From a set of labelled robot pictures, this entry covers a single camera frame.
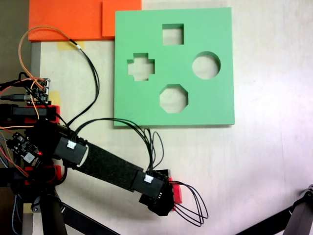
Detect red cross columnar block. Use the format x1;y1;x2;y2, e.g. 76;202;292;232
170;177;183;212

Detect green shape hole board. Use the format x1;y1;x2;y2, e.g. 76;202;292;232
113;7;235;127

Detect large orange foam block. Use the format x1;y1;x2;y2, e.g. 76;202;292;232
28;0;115;41

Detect red printed base clamp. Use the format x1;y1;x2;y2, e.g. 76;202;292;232
24;165;62;184
24;105;61;123

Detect black notched tripod stand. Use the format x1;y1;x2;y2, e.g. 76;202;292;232
234;183;313;235

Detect black driver circuit board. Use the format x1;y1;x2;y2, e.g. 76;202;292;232
6;132;42;169

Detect yellow tape piece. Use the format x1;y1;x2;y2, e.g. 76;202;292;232
57;41;86;51
50;91;62;105

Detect circuit board with green terminal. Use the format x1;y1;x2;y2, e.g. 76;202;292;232
25;77;51;105

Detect black gripper cable loops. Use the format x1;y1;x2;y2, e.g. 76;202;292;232
169;180;209;227

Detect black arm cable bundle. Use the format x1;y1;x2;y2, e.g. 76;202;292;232
73;118;164;177

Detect black camera tripod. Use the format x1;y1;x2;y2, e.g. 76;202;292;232
30;187;122;235

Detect long black cable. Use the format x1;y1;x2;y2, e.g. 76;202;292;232
66;38;100;128

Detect blue white braided cable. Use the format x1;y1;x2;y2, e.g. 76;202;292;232
11;193;23;235

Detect red and orange wires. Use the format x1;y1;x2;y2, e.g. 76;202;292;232
0;127;57;184

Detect black usb cable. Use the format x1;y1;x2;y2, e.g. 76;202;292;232
0;94;30;101

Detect black power cable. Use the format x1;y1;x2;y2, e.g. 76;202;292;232
0;72;32;93

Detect orange wire loop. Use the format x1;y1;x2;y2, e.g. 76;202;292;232
18;25;72;128

